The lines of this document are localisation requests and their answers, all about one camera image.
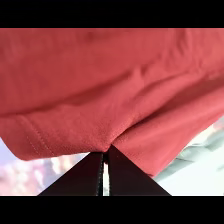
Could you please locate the red T-shirt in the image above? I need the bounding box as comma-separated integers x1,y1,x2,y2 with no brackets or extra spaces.
0,27,224,178

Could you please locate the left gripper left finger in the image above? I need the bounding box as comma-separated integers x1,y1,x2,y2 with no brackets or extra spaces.
37,151,105,197

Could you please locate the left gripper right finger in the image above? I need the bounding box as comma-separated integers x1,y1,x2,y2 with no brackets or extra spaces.
107,144,172,197

